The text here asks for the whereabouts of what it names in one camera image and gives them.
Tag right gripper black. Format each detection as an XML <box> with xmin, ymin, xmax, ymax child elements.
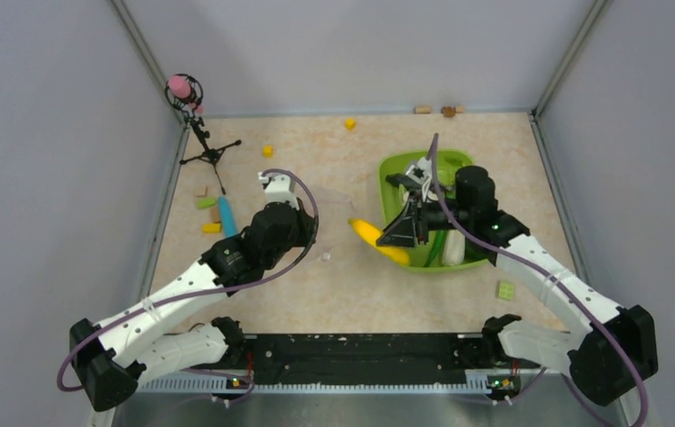
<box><xmin>378</xmin><ymin>189</ymin><xmax>473</xmax><ymax>248</ymax></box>

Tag green plastic bin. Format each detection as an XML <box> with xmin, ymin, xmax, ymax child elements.
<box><xmin>378</xmin><ymin>149</ymin><xmax>484</xmax><ymax>273</ymax></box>

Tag yellow toy banana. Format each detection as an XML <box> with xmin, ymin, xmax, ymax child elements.
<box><xmin>348</xmin><ymin>219</ymin><xmax>410</xmax><ymax>266</ymax></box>

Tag toy celery stalk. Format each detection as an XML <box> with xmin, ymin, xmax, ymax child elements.
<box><xmin>441</xmin><ymin>230</ymin><xmax>466</xmax><ymax>267</ymax></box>

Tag clear zip top bag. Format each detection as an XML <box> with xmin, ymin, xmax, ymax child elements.
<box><xmin>305</xmin><ymin>186</ymin><xmax>358</xmax><ymax>262</ymax></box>

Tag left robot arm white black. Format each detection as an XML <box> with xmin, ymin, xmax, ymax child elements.
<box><xmin>57</xmin><ymin>169</ymin><xmax>319</xmax><ymax>412</ymax></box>

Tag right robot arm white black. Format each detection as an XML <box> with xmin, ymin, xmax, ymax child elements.
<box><xmin>373</xmin><ymin>159</ymin><xmax>659</xmax><ymax>407</ymax></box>

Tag blue cylinder toy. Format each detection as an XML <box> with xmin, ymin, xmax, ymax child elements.
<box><xmin>216</xmin><ymin>196</ymin><xmax>238</xmax><ymax>238</ymax></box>

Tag green toy chili pepper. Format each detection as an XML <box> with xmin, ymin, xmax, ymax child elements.
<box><xmin>423</xmin><ymin>230</ymin><xmax>448</xmax><ymax>268</ymax></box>

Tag brown wooden block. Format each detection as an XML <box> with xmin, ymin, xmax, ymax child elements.
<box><xmin>209</xmin><ymin>206</ymin><xmax>221</xmax><ymax>223</ymax></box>

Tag yellow block left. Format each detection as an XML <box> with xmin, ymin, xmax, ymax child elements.
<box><xmin>201</xmin><ymin>222</ymin><xmax>222</xmax><ymax>234</ymax></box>

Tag green block left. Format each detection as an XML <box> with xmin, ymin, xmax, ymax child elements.
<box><xmin>195</xmin><ymin>197</ymin><xmax>217</xmax><ymax>210</ymax></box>

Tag yellow cube left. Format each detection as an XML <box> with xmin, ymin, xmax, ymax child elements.
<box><xmin>261</xmin><ymin>145</ymin><xmax>275</xmax><ymax>158</ymax></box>

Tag green lego brick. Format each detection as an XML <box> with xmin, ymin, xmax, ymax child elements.
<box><xmin>495</xmin><ymin>280</ymin><xmax>516</xmax><ymax>302</ymax></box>

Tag pink microphone on tripod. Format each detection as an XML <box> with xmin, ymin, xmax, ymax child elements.
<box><xmin>164</xmin><ymin>73</ymin><xmax>242</xmax><ymax>196</ymax></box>

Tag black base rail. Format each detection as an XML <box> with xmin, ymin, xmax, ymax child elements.
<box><xmin>186</xmin><ymin>333</ymin><xmax>521</xmax><ymax>407</ymax></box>

